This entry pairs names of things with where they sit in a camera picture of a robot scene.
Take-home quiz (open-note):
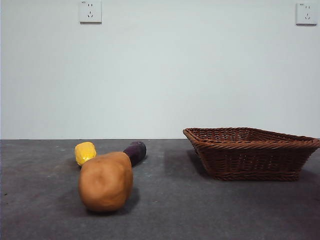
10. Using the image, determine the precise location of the purple eggplant with green stem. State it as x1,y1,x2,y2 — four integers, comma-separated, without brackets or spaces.
122,141,147,167

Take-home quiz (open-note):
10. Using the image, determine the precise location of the yellow corn cob piece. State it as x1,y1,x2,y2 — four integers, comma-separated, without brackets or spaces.
74,141,97,168

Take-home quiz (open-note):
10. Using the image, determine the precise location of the brown potato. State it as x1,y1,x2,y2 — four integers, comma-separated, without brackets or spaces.
78,151,134,213

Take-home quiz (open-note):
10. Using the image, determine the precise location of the brown wicker basket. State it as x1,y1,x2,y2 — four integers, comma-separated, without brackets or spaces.
182,127,320,182

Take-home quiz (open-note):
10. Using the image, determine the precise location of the white wall power socket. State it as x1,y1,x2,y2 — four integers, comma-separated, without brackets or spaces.
295,2,320,26
79,0,103,25

